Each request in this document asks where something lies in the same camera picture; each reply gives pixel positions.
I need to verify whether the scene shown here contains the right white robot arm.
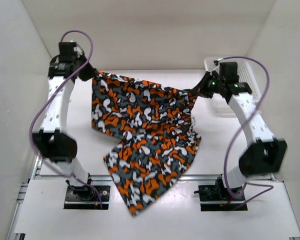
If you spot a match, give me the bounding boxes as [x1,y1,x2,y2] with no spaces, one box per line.
[191,56,288,200]

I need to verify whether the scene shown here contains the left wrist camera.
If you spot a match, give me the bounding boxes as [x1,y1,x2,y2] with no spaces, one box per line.
[73,45,85,57]

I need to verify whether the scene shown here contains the aluminium front rail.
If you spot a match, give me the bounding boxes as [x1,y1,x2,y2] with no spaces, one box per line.
[27,174,274,183]

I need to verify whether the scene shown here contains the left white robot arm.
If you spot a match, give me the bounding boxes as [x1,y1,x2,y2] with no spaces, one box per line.
[30,41,95,200]

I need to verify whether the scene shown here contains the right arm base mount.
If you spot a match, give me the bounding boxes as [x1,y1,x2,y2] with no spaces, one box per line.
[193,177,248,212]

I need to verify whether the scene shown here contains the white plastic basket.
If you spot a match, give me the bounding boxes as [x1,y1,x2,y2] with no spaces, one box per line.
[204,56,261,118]

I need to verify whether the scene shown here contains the orange camouflage shorts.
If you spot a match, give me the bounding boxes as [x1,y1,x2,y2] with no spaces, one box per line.
[91,70,201,216]

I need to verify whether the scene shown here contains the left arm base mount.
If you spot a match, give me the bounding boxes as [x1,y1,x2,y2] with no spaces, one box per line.
[63,180,111,211]

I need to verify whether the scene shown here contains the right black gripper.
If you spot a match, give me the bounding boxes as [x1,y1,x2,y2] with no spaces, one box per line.
[190,71,225,99]

